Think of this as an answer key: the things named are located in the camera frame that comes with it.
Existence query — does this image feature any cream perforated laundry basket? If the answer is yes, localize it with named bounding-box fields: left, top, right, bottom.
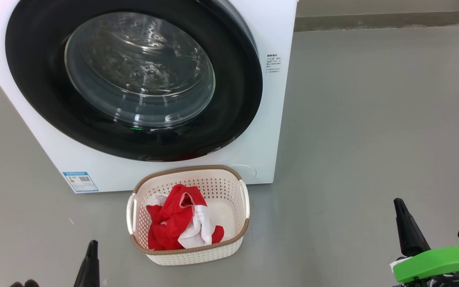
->
left=126, top=165, right=250, bottom=266

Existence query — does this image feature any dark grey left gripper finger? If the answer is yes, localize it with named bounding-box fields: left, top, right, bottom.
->
left=74, top=240, right=101, bottom=287

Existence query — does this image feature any blue white energy label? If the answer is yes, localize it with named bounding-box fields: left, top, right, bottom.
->
left=63, top=171, right=99, bottom=193

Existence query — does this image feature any dark grey glass washer door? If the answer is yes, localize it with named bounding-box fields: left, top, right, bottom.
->
left=5, top=0, right=263, bottom=162

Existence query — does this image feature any red and white garment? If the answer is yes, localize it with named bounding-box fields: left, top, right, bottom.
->
left=146, top=183, right=225, bottom=251

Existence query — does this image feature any white front-load washing machine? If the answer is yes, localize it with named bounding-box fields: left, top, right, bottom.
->
left=0, top=0, right=298, bottom=194

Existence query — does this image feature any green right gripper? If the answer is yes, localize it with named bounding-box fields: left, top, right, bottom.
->
left=390, top=198, right=459, bottom=287

